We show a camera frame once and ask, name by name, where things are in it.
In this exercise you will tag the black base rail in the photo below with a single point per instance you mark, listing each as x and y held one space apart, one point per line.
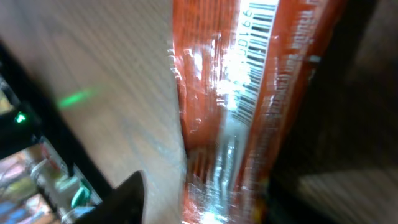
46 175

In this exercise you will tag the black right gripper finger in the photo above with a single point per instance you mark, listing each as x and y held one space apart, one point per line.
124 205

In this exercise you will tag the red orange snack bar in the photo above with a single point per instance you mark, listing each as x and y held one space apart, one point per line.
242 68

